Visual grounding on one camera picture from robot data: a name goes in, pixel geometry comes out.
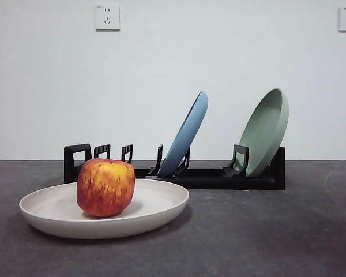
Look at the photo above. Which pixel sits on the pale cream-yellow plate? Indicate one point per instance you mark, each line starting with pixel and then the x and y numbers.
pixel 150 207

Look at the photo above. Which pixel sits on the black plate rack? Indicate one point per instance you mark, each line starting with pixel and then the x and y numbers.
pixel 213 181

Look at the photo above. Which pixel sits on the blue plate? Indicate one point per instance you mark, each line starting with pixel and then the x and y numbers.
pixel 184 138

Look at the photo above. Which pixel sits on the red-yellow apple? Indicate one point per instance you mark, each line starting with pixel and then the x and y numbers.
pixel 105 187

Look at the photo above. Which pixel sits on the green plate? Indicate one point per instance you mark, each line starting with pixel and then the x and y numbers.
pixel 262 132

